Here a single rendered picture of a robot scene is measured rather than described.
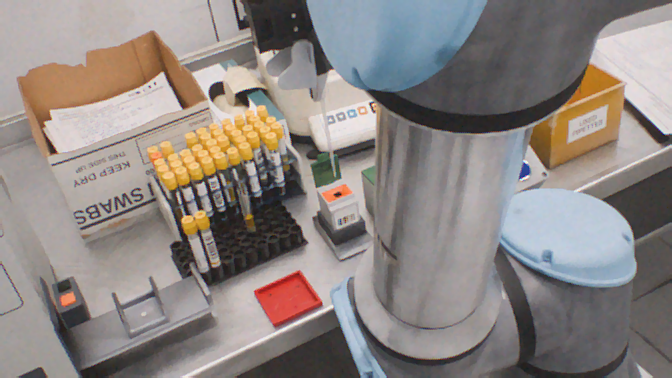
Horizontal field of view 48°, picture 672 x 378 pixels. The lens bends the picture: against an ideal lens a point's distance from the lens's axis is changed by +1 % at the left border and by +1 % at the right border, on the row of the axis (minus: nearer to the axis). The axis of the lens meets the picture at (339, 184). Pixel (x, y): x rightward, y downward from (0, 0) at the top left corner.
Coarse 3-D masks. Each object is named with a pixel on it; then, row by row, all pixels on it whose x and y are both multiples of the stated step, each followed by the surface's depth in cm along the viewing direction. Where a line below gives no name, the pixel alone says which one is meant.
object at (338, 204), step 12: (324, 192) 101; (336, 192) 101; (348, 192) 101; (324, 204) 101; (336, 204) 100; (348, 204) 100; (324, 216) 103; (336, 216) 100; (348, 216) 101; (336, 228) 101
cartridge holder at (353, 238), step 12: (312, 216) 107; (360, 216) 103; (324, 228) 104; (348, 228) 101; (360, 228) 102; (336, 240) 102; (348, 240) 103; (360, 240) 102; (372, 240) 102; (336, 252) 101; (348, 252) 101
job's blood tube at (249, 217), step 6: (240, 186) 101; (240, 192) 100; (246, 192) 101; (240, 198) 101; (246, 198) 101; (240, 204) 102; (246, 204) 102; (246, 210) 102; (246, 216) 103; (252, 216) 103; (246, 222) 104; (252, 222) 104; (252, 228) 104
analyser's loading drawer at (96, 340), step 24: (192, 264) 96; (168, 288) 96; (192, 288) 95; (120, 312) 89; (168, 312) 93; (192, 312) 92; (216, 312) 94; (72, 336) 92; (96, 336) 91; (120, 336) 91; (144, 336) 90; (96, 360) 89
